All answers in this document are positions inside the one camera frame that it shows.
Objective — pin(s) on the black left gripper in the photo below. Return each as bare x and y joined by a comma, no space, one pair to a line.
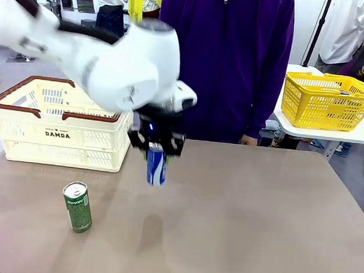
158,122

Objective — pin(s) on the blue Pepsi can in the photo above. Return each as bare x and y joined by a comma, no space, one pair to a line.
156,167

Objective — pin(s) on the person's left forearm purple sleeve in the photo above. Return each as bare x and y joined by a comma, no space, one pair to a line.
263,114

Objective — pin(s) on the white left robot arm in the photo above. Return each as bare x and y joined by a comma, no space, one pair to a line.
111,69

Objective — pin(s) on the cream basket with brown rim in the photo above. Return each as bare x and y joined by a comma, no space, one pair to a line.
62,147

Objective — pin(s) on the yellow plastic shopping basket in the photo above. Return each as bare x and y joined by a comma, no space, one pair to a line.
324,106

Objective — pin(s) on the person's left hand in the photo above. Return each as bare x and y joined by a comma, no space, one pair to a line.
249,140

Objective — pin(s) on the dark green textured can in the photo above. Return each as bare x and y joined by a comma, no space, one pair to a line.
78,209

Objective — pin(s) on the person in purple hoodie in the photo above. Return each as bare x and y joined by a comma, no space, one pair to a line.
234,65

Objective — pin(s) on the grey plastic stool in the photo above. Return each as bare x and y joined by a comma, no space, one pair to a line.
88,22

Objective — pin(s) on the person with yellow cloth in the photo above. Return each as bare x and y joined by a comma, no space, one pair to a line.
138,0

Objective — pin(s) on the person with dark jeans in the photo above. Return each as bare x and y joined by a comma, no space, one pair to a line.
111,0

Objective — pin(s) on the black framed panel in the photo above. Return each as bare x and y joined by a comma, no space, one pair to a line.
84,1

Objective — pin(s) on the silver topped drink can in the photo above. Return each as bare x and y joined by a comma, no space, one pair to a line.
345,92

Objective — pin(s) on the black tripod leg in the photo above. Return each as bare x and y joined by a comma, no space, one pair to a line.
317,30

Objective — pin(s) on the person in white shirt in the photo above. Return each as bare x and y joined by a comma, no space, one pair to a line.
342,32

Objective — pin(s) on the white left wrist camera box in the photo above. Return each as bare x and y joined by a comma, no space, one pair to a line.
184,96

